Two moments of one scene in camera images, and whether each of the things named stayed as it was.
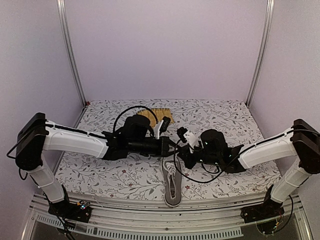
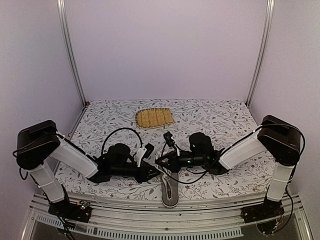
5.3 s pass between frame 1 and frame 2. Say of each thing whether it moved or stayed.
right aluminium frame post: stayed
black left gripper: moved
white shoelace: moved
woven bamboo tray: stayed
